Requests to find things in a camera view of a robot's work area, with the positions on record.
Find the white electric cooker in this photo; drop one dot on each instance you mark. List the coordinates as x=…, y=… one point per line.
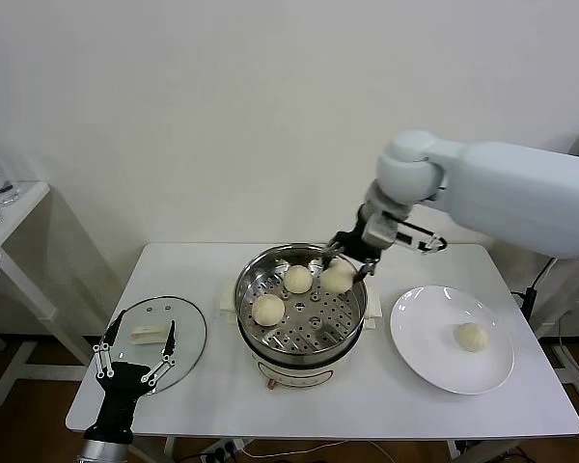
x=294, y=376

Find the white steamed baozi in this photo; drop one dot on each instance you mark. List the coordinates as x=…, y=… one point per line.
x=472, y=336
x=337, y=280
x=297, y=279
x=268, y=309

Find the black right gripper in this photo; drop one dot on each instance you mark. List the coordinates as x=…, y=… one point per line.
x=354, y=245

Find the white power strip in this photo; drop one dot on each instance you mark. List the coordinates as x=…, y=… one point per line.
x=222, y=449

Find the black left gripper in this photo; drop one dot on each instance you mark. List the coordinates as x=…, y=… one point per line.
x=123, y=381

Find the perforated steel steamer basket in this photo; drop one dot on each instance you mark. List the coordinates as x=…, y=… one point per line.
x=318, y=328

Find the white round plate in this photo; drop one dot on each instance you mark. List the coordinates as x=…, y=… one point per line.
x=429, y=337

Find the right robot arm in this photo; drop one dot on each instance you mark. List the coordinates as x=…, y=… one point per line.
x=511, y=183

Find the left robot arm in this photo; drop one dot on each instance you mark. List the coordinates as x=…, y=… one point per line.
x=101, y=452

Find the glass pot lid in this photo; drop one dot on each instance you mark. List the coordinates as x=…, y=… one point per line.
x=183, y=313

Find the black power adapter block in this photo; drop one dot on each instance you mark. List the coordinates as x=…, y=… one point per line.
x=529, y=300

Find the clear drinking glass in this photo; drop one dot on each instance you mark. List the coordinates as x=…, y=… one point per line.
x=8, y=197

